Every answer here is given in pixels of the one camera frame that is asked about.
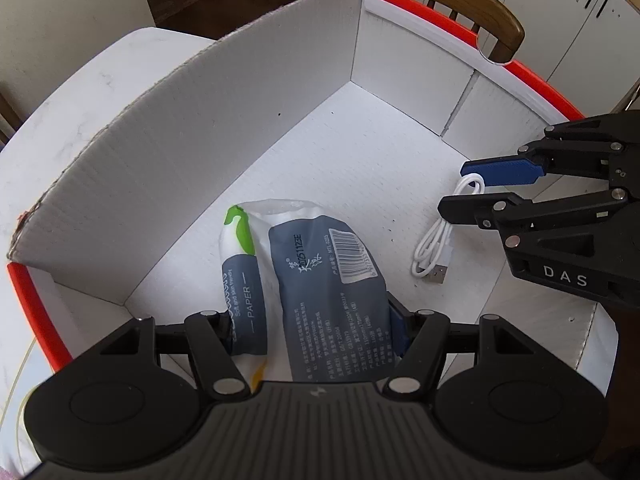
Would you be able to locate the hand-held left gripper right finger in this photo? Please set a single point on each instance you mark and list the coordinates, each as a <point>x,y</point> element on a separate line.
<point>397,327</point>

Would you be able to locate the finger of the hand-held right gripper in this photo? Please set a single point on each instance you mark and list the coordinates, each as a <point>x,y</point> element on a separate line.
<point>500,171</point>
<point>470,208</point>

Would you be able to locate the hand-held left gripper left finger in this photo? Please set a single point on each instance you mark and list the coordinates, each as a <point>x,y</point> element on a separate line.
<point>210,340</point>

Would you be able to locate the grey white tissue packet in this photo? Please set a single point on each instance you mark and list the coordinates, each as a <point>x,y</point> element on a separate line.
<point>320,280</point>

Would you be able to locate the red and white cardboard box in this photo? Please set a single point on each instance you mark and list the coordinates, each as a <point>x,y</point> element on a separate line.
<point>375,160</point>

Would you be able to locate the white marble desktop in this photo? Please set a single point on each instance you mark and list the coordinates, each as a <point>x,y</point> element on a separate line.
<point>75,110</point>

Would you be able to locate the white cabinet with stickers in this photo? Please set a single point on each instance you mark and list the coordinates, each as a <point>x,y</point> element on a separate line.
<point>565,20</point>

